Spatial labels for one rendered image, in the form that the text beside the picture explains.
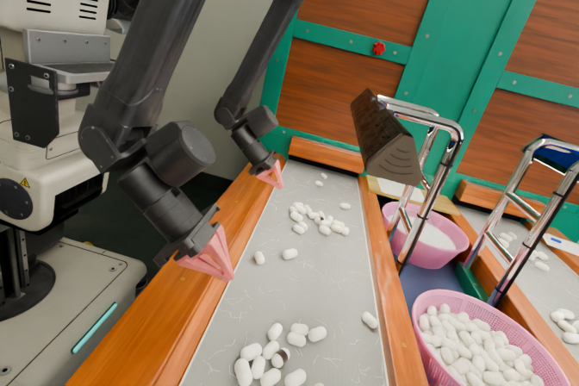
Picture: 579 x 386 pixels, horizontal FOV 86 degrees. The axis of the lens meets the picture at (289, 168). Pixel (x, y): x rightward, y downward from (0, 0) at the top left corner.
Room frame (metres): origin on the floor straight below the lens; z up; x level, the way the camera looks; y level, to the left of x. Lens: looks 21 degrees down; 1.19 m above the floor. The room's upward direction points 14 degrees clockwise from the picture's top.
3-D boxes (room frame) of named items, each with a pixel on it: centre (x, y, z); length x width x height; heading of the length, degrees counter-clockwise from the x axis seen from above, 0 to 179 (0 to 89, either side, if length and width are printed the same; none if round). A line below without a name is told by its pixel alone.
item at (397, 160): (0.73, -0.16, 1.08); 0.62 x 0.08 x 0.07; 177
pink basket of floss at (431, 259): (0.89, -0.45, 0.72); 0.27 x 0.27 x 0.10
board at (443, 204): (1.11, -0.47, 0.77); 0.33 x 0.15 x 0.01; 87
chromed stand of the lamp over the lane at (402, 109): (0.73, -0.24, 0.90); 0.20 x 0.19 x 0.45; 177
